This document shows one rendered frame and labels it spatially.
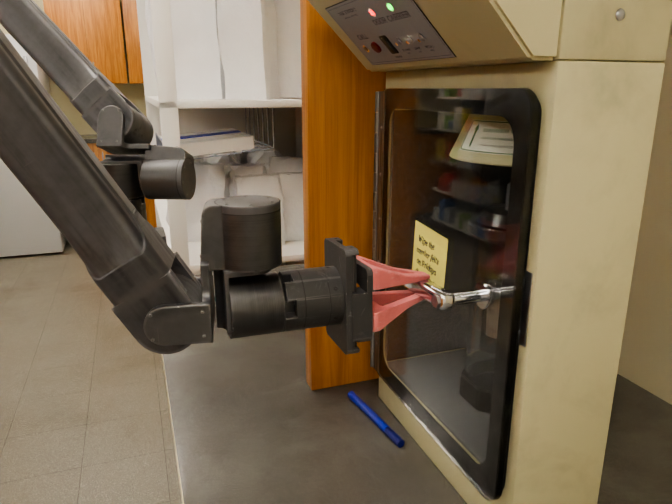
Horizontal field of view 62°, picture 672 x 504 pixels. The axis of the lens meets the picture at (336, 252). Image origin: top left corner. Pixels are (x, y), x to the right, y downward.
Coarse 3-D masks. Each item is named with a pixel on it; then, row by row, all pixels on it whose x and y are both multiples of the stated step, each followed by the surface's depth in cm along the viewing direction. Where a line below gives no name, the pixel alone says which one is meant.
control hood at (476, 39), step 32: (320, 0) 64; (416, 0) 48; (448, 0) 44; (480, 0) 41; (512, 0) 41; (544, 0) 42; (448, 32) 49; (480, 32) 45; (512, 32) 42; (544, 32) 42; (384, 64) 65; (416, 64) 59; (448, 64) 54; (480, 64) 51
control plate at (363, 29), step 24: (360, 0) 56; (384, 0) 52; (408, 0) 49; (360, 24) 61; (384, 24) 56; (408, 24) 53; (360, 48) 67; (384, 48) 61; (408, 48) 57; (432, 48) 53
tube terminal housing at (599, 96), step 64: (576, 0) 43; (640, 0) 45; (512, 64) 49; (576, 64) 44; (640, 64) 46; (576, 128) 46; (640, 128) 48; (576, 192) 48; (640, 192) 50; (576, 256) 49; (576, 320) 51; (384, 384) 83; (576, 384) 54; (512, 448) 54; (576, 448) 56
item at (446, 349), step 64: (448, 128) 57; (512, 128) 47; (384, 192) 74; (448, 192) 58; (512, 192) 48; (384, 256) 76; (448, 256) 59; (512, 256) 49; (448, 320) 61; (512, 320) 50; (448, 384) 62; (448, 448) 63
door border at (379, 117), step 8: (384, 96) 71; (536, 96) 45; (384, 104) 71; (376, 112) 73; (384, 112) 71; (376, 120) 73; (384, 120) 71; (376, 128) 73; (384, 128) 72; (376, 160) 75; (376, 168) 75; (376, 192) 76; (376, 200) 76; (376, 208) 76; (376, 224) 77; (528, 224) 48; (376, 232) 77; (376, 240) 78; (376, 248) 78; (376, 256) 78; (520, 304) 50; (376, 336) 81; (376, 344) 81; (376, 352) 81; (376, 360) 82; (376, 368) 82; (512, 384) 52
